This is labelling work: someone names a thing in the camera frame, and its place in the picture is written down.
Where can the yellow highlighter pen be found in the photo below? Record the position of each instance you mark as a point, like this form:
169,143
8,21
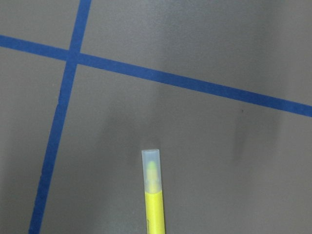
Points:
153,191

